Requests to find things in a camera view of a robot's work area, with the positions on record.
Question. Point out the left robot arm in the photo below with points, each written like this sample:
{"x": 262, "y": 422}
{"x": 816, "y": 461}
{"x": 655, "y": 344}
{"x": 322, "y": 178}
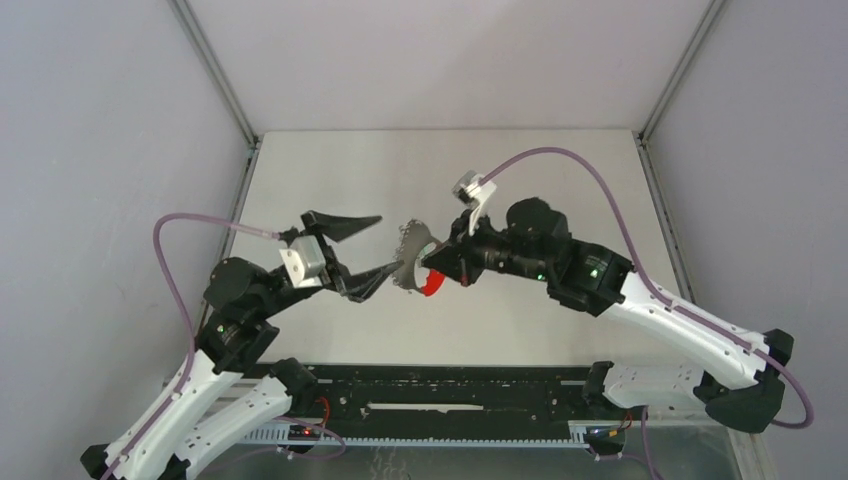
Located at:
{"x": 180, "y": 434}

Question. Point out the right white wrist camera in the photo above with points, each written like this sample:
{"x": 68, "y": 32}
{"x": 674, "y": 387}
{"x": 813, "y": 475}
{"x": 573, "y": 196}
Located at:
{"x": 475, "y": 193}

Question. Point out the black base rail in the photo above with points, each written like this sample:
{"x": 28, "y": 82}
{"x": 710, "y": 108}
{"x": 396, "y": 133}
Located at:
{"x": 456, "y": 403}

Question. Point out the metal keyring holder red handle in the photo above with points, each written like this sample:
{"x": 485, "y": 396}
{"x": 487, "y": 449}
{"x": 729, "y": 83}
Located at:
{"x": 416, "y": 241}

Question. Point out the electronics board with leds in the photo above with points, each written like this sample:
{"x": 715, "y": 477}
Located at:
{"x": 303, "y": 433}

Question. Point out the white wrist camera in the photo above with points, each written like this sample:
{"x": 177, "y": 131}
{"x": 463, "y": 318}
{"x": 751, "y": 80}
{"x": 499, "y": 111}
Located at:
{"x": 475, "y": 193}
{"x": 304, "y": 262}

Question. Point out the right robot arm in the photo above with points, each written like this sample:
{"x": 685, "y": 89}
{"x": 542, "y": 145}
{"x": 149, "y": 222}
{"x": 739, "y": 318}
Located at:
{"x": 730, "y": 373}

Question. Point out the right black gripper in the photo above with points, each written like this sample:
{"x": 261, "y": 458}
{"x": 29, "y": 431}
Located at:
{"x": 454, "y": 252}

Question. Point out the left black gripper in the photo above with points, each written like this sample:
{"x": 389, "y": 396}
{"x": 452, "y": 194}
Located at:
{"x": 333, "y": 263}

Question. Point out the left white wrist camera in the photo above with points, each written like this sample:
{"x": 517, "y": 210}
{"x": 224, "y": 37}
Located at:
{"x": 304, "y": 262}

